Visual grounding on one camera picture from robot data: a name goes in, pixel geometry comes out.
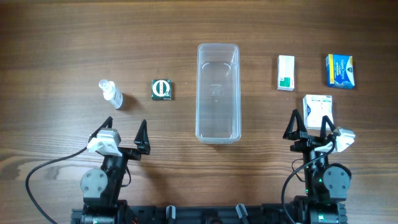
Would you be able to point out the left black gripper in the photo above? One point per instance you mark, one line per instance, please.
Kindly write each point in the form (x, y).
(126, 152)

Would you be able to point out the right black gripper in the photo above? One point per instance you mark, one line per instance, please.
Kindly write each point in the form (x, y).
(306, 145)

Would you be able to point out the white blue medicine box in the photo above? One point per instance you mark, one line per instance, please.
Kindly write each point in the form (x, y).
(315, 107)

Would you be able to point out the small white spray bottle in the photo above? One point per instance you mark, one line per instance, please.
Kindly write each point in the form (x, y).
(111, 93)

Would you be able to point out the green square box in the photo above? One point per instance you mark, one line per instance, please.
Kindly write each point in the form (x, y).
(161, 89)

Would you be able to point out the blue yellow VapoDrops box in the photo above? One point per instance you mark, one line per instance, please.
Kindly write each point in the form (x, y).
(339, 71)

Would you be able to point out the white green medicine box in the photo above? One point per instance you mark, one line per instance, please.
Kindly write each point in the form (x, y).
(285, 72)

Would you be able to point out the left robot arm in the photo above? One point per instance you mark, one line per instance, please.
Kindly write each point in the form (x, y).
(101, 187)

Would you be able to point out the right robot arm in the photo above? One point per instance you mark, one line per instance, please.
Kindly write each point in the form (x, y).
(326, 184)

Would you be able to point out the clear plastic container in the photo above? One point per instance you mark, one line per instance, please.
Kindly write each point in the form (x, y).
(218, 106)

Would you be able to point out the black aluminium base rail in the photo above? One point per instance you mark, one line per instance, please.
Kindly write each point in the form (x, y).
(265, 213)

